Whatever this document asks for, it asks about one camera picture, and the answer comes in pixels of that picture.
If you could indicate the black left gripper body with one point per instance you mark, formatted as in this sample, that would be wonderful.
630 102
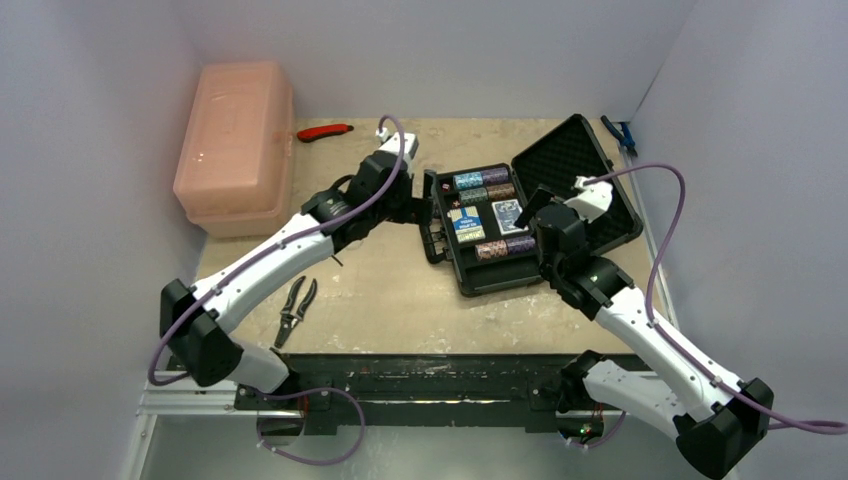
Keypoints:
403 207

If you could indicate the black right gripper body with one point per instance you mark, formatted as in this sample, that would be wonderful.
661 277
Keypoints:
539 208

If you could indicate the blue playing card deck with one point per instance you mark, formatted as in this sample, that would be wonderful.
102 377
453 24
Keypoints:
506 213

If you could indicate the blue yellow card deck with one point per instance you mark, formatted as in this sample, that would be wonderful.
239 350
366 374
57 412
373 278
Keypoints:
467 224

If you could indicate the black poker set case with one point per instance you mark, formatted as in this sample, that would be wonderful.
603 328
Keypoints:
569 150

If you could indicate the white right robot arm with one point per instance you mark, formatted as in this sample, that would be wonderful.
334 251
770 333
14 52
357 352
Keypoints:
714 417

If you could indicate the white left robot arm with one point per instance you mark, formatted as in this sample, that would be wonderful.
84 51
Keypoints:
196 321

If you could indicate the orange chip stack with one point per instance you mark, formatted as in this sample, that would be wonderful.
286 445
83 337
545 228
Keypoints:
501 192

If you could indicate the orange purple chip row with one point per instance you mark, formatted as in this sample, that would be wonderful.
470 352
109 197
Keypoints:
504 248

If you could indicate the purple chip stack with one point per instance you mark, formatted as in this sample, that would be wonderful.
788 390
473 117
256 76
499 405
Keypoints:
495 176

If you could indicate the light blue chip stack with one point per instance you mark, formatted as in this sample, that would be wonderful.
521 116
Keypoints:
469 180

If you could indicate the red utility knife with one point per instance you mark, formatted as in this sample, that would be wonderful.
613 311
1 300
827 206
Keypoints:
315 133

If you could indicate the pink plastic storage box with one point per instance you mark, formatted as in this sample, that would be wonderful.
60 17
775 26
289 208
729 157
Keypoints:
234 175

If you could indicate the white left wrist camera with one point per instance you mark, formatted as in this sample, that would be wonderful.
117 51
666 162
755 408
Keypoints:
395 143

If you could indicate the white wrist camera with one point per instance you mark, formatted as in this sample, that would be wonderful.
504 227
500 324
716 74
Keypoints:
395 143
593 198

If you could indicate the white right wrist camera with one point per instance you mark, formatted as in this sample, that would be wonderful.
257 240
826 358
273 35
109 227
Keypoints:
593 198

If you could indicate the blue handled pliers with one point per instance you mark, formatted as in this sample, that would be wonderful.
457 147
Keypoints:
621 132

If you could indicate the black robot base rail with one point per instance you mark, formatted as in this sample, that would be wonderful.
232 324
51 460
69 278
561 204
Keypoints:
404 390

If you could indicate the black handled pliers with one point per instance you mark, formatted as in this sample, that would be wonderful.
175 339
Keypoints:
294 309

